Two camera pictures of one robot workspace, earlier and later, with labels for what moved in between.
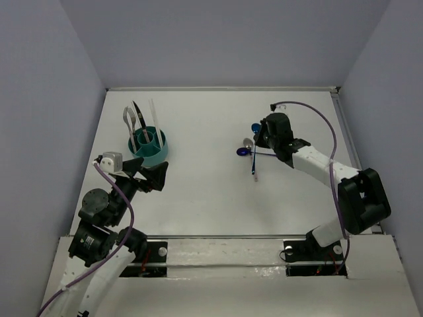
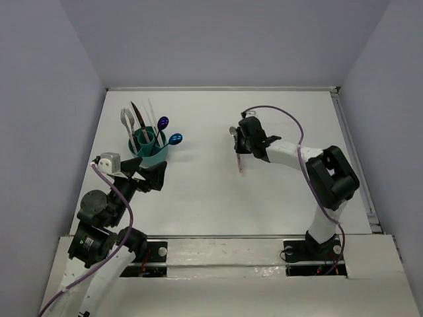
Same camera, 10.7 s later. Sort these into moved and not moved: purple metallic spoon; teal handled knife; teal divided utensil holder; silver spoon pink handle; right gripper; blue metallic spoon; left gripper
Moved: purple metallic spoon; blue metallic spoon; silver spoon pink handle; right gripper
Not moved: left gripper; teal divided utensil holder; teal handled knife
